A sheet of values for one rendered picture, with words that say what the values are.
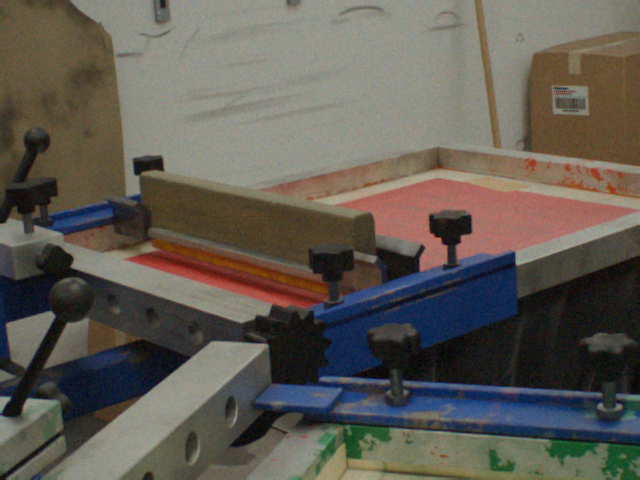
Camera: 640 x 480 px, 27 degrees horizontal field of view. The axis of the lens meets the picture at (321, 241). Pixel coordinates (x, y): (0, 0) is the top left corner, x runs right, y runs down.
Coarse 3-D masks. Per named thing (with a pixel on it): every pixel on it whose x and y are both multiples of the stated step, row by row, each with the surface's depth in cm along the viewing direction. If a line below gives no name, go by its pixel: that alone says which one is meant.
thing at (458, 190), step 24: (384, 192) 194; (408, 192) 193; (432, 192) 192; (456, 192) 191; (480, 192) 190; (504, 192) 188; (528, 192) 187; (144, 264) 164; (168, 264) 163; (192, 264) 162
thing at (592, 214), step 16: (512, 208) 179; (528, 208) 178; (544, 208) 178; (560, 208) 177; (576, 208) 177; (592, 208) 176; (608, 208) 175; (624, 208) 175; (592, 224) 168; (528, 240) 162; (544, 240) 162; (224, 288) 151; (240, 288) 151; (256, 288) 150; (272, 288) 150; (288, 288) 149; (272, 304) 144; (288, 304) 144; (304, 304) 143
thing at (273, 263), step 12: (156, 228) 165; (168, 240) 161; (180, 240) 159; (192, 240) 157; (204, 240) 157; (216, 252) 154; (228, 252) 152; (240, 252) 150; (252, 252) 150; (264, 264) 147; (276, 264) 145; (288, 264) 144; (300, 264) 144; (300, 276) 142; (312, 276) 141
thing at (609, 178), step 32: (384, 160) 200; (416, 160) 205; (448, 160) 206; (480, 160) 201; (512, 160) 196; (544, 160) 191; (576, 160) 190; (288, 192) 189; (320, 192) 193; (608, 192) 183; (608, 224) 153; (544, 256) 143; (576, 256) 146; (608, 256) 150; (544, 288) 143
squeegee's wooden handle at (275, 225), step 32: (160, 192) 163; (192, 192) 157; (224, 192) 153; (256, 192) 150; (160, 224) 164; (192, 224) 159; (224, 224) 154; (256, 224) 149; (288, 224) 144; (320, 224) 140; (352, 224) 136; (288, 256) 146
